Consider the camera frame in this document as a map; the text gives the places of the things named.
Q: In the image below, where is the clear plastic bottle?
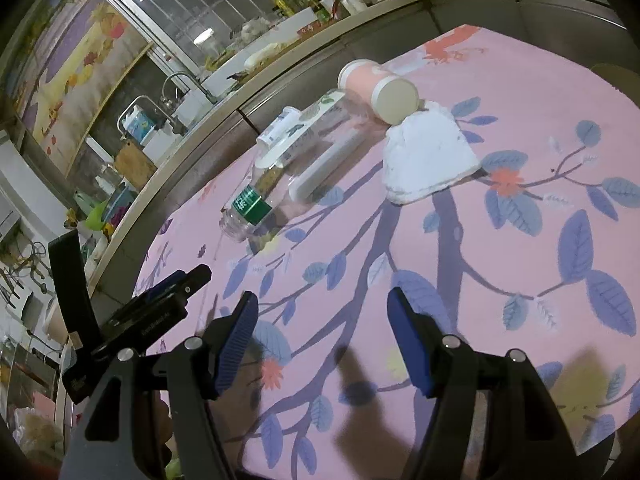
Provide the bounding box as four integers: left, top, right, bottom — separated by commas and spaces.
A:
220, 89, 368, 245

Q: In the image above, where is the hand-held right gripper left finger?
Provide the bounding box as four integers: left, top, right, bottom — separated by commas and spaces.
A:
60, 290, 260, 480

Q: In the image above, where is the steel faucet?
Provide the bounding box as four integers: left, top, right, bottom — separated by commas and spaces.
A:
162, 71, 216, 106

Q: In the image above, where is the pink floral tablecloth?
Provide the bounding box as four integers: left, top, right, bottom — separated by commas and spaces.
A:
132, 22, 640, 480

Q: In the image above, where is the stainless kitchen cabinet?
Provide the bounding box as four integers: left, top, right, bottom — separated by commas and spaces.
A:
90, 0, 631, 286

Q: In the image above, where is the wooden cutting board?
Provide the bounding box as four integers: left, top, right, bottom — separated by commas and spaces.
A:
114, 141, 157, 188

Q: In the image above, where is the printed wall poster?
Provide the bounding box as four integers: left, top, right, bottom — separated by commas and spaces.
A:
5, 0, 153, 176

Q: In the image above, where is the white long tube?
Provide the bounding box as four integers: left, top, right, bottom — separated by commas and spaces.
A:
294, 127, 366, 202

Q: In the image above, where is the white towel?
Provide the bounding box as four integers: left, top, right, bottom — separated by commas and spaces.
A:
382, 101, 481, 206

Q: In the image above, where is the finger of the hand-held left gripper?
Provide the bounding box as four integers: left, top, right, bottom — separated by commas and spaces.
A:
132, 264, 213, 311

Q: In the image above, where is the white radish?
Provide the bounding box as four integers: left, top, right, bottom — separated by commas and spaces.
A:
244, 42, 281, 68

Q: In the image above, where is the blue white container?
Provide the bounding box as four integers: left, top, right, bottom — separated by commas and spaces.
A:
120, 110, 156, 143

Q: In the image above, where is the barred window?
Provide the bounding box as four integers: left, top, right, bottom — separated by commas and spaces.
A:
112, 0, 301, 61

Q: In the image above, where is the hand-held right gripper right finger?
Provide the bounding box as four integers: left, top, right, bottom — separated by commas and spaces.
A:
387, 287, 581, 480

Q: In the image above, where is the green plastic container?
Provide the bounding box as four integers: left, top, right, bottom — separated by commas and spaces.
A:
84, 201, 110, 231

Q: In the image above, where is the pink paper cup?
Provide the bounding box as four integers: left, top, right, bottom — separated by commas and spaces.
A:
337, 59, 420, 125

